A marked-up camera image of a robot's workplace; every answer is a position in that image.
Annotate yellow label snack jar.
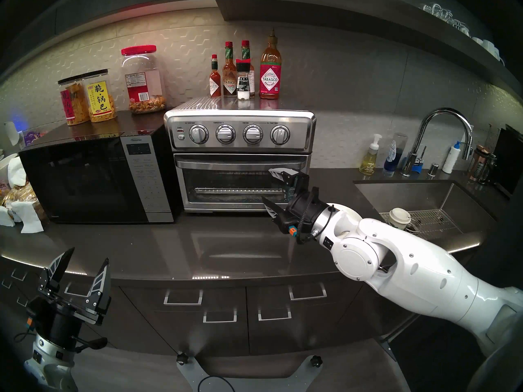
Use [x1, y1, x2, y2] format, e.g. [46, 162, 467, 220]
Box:
[83, 69, 118, 123]

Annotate grey robot base frame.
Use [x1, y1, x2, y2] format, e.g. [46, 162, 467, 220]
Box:
[176, 352, 324, 392]

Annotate black salt grinder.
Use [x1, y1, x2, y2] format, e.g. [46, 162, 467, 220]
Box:
[236, 59, 251, 100]

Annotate large white paper sheet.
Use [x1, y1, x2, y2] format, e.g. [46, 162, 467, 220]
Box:
[10, 200, 44, 234]

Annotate dark base cabinet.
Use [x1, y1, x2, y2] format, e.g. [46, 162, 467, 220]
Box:
[0, 254, 470, 357]

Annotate glass oven door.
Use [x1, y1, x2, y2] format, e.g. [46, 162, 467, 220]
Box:
[174, 154, 309, 211]

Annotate yellow hand soap dispenser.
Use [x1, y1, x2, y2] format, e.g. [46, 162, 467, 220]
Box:
[360, 134, 382, 176]

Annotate copper glass french press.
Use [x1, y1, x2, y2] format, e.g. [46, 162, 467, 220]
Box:
[468, 145, 497, 185]

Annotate white tissue paper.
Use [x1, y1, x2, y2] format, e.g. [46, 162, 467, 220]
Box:
[6, 156, 27, 188]

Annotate black base cable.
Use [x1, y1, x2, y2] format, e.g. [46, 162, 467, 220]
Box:
[198, 375, 236, 392]

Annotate large Tabasco bottle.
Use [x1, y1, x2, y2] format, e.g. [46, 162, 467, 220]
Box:
[259, 29, 282, 100]

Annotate bagged bread loaf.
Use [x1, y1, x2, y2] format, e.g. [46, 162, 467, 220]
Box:
[0, 182, 45, 220]

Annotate white bowl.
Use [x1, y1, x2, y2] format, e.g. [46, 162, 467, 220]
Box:
[0, 152, 19, 183]

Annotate white lidded paper cup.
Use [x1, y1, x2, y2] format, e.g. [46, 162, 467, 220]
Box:
[388, 208, 411, 232]

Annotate medium orange Tabasco bottle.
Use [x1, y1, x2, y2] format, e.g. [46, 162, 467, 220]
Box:
[222, 42, 238, 98]

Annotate small Tabasco bottle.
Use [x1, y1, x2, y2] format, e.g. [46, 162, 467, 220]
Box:
[209, 54, 221, 98]

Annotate white wall dispenser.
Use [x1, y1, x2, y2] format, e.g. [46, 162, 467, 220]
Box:
[4, 121, 20, 147]

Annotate chrome gooseneck faucet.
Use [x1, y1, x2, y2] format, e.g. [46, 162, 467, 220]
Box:
[401, 107, 474, 177]

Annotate dark upper cabinet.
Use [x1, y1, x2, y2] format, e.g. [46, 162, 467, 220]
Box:
[0, 0, 223, 75]

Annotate black microwave oven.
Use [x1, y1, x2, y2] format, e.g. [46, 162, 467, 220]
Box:
[18, 109, 182, 225]

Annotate wire sink grid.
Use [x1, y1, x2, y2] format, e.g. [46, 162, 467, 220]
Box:
[380, 209, 464, 237]

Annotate green label Tabasco bottle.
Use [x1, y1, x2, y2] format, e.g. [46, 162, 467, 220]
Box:
[241, 40, 255, 98]

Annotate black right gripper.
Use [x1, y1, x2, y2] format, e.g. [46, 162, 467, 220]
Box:
[261, 167, 332, 245]

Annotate orange tagged left gripper cable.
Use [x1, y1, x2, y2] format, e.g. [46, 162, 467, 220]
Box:
[14, 317, 35, 343]

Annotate silver oven knob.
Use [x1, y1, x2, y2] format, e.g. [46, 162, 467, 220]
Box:
[270, 125, 291, 146]
[243, 124, 264, 145]
[189, 124, 210, 145]
[215, 124, 237, 145]

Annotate dark wall shelf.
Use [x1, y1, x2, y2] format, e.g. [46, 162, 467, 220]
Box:
[217, 0, 523, 98]

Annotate red lid plastic jar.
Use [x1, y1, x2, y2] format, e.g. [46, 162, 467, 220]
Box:
[121, 45, 167, 114]

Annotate white bottle blue cap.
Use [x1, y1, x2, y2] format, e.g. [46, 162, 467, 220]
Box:
[442, 141, 461, 174]

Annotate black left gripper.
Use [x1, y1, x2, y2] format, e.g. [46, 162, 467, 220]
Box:
[25, 247, 112, 354]

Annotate black coffee machine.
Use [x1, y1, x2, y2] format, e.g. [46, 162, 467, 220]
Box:
[490, 124, 523, 198]

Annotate blue dish soap bottle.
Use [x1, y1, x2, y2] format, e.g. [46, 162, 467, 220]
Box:
[382, 133, 409, 177]

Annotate silver toaster oven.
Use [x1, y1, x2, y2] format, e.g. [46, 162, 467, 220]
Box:
[163, 96, 317, 214]

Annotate stainless steel sink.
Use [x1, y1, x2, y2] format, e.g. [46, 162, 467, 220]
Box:
[353, 180, 499, 249]

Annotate red label snack jar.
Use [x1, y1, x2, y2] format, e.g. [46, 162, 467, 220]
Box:
[58, 76, 90, 126]

